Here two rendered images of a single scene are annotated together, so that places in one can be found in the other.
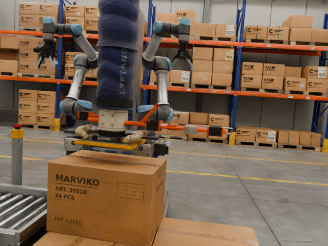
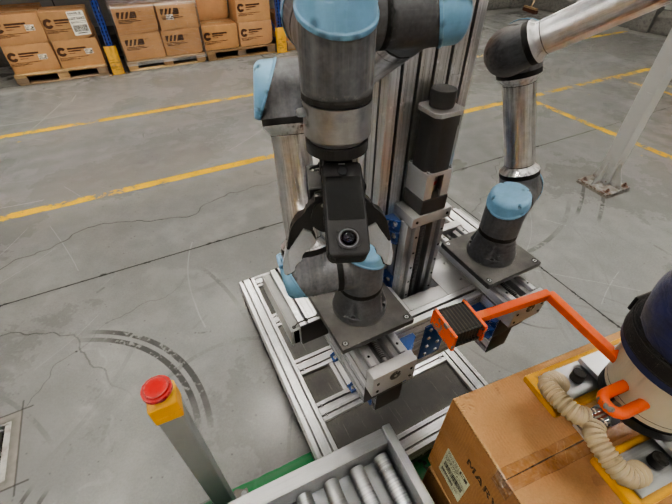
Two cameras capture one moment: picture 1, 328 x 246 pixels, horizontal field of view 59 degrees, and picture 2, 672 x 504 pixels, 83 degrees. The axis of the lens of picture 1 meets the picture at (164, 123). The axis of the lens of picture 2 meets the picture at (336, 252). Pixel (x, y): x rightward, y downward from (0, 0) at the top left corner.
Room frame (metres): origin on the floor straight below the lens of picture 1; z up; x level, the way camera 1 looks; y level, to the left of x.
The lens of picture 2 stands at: (1.73, 1.06, 1.87)
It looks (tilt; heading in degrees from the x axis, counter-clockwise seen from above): 42 degrees down; 328
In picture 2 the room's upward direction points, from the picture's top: straight up
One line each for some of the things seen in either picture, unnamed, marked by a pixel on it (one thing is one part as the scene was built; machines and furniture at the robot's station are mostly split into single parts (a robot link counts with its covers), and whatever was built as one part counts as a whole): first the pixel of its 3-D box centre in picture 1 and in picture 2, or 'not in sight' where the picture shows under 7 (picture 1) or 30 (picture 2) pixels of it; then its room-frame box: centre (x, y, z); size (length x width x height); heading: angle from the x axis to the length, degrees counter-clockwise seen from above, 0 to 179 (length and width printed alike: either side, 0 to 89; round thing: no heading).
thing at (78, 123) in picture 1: (83, 123); (359, 293); (2.29, 0.63, 1.09); 0.15 x 0.15 x 0.10
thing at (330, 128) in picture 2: (48, 37); (334, 118); (2.08, 0.85, 1.70); 0.08 x 0.08 x 0.05
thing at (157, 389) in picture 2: (17, 126); (157, 391); (2.34, 1.18, 1.02); 0.07 x 0.07 x 0.04
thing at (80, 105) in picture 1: (83, 108); (359, 262); (2.30, 0.64, 1.20); 0.13 x 0.12 x 0.14; 72
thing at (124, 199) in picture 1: (110, 192); (572, 461); (1.73, 0.30, 0.74); 0.60 x 0.40 x 0.40; 80
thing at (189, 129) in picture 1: (191, 129); not in sight; (1.64, -0.15, 1.17); 0.07 x 0.07 x 0.04; 79
